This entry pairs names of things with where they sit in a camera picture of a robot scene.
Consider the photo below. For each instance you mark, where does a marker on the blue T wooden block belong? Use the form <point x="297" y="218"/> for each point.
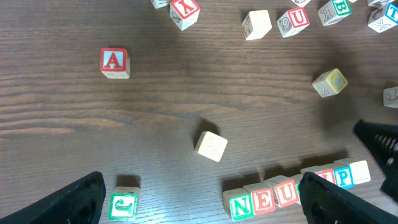
<point x="384" y="18"/>

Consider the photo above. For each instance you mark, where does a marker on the yellow S wooden block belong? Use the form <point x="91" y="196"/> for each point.
<point x="359" y="169"/>

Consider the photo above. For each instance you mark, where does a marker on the green J wooden block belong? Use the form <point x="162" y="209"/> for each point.
<point x="123" y="204"/>

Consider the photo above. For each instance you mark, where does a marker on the red X wooden block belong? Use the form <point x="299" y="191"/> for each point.
<point x="184" y="13"/>

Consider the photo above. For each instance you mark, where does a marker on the green F wooden block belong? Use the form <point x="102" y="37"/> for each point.
<point x="160" y="3"/>

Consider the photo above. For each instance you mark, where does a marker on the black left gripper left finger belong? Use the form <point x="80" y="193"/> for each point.
<point x="79" y="202"/>

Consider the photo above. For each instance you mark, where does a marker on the blue P wooden block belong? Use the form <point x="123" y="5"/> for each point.
<point x="343" y="175"/>

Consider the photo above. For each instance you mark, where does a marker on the yellow block upper centre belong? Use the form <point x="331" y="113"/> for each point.
<point x="301" y="3"/>

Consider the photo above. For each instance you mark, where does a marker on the green N wooden block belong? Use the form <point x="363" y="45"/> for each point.
<point x="238" y="204"/>

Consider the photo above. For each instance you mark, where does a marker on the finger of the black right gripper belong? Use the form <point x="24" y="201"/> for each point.
<point x="381" y="142"/>

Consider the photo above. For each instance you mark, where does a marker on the red E wooden block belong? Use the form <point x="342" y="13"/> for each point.
<point x="263" y="200"/>

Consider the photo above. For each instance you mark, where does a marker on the red u block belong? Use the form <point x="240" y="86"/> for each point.
<point x="285" y="190"/>
<point x="293" y="21"/>

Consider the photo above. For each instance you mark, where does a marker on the red A wooden block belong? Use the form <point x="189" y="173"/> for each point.
<point x="115" y="63"/>

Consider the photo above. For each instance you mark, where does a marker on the green B wooden block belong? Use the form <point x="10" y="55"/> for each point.
<point x="334" y="11"/>

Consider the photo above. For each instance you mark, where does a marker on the blue 2 wooden block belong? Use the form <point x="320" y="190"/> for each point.
<point x="390" y="97"/>

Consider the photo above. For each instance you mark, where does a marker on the yellow G wooden block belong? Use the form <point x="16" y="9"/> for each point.
<point x="211" y="145"/>

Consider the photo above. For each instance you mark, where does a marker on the yellow block left middle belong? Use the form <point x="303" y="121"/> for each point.
<point x="256" y="24"/>

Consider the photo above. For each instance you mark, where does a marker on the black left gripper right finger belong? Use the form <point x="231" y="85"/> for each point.
<point x="324" y="202"/>

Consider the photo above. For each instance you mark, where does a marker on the yellow Q wooden block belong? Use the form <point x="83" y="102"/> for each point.
<point x="330" y="83"/>

